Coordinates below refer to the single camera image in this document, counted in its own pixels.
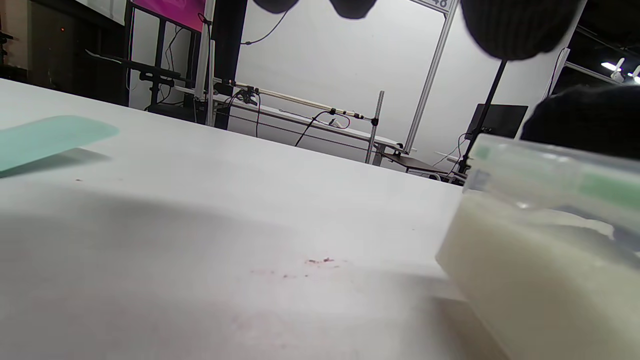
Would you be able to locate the person's left hand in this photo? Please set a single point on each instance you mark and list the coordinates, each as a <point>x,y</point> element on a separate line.
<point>520,30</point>

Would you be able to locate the clear container lid green rim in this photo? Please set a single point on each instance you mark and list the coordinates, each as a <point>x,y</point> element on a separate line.
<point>550,170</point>

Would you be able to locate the clear plastic sugar container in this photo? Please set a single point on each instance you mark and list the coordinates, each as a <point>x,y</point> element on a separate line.
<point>465,235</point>

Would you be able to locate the white sugar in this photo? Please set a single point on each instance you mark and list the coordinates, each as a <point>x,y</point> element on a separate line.
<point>540,290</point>

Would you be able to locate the mint green dessert spatula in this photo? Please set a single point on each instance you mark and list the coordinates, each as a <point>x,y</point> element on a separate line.
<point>45,140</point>

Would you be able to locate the black floor stand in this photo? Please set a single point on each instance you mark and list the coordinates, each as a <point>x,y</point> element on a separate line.
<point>494,89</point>

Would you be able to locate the black monitor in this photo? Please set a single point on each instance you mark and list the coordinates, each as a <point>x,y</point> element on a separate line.
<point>500,120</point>

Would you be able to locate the white cart with brown top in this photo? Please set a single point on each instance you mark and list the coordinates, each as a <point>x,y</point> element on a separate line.
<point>415,162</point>

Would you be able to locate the white rod on silver stand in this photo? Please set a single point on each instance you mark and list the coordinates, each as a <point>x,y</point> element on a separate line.
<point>295,98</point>

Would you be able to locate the white desk with black edge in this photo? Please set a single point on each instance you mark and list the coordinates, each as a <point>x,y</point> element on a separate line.
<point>280,112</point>

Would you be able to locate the black pillar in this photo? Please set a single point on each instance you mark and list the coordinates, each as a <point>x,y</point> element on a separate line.
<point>227,50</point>

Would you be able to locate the magenta screen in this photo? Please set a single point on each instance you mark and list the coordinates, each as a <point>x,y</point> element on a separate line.
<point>170,10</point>

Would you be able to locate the black equipment rack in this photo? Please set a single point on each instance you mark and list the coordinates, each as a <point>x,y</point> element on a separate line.
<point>160,60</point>

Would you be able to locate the silver aluminium frame post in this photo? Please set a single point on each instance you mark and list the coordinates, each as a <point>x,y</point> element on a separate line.
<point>431,75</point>
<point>206,60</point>

